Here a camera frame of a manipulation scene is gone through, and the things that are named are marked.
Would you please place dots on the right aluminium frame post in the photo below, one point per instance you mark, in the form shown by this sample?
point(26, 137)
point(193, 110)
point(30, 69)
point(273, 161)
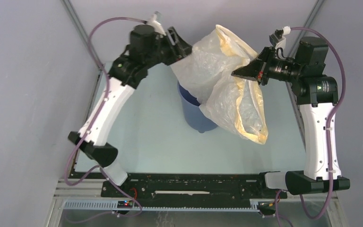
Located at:
point(307, 24)

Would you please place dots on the aluminium base extrusion rail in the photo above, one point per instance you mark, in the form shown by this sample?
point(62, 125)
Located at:
point(92, 188)

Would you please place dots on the left aluminium frame post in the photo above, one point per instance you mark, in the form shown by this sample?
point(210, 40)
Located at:
point(72, 14)

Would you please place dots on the aluminium frame post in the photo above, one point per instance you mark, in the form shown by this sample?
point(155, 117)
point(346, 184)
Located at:
point(307, 24)
point(72, 14)

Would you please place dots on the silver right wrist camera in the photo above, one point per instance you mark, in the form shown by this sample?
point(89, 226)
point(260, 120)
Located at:
point(278, 39)

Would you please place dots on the blue plastic trash bin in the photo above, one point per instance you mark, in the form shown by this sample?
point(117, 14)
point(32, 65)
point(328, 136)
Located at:
point(192, 113)

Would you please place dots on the translucent cream plastic trash bag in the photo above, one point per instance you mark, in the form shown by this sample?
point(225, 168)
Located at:
point(233, 103)

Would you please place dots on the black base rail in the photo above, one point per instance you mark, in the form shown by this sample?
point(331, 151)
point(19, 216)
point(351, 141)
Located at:
point(192, 189)

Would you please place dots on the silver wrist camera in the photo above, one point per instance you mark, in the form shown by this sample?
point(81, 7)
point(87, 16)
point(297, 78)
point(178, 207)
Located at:
point(154, 22)
point(278, 39)

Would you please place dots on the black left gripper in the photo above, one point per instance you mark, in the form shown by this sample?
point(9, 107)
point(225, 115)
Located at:
point(181, 50)

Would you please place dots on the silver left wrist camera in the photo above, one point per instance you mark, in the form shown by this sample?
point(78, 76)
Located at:
point(154, 22)

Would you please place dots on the white slotted cable duct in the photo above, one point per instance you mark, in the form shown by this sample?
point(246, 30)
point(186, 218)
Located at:
point(116, 205)

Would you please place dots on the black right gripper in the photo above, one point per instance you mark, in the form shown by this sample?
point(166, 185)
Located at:
point(254, 70)

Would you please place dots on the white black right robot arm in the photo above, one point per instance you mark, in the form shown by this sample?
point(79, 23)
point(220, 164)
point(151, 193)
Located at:
point(316, 96)

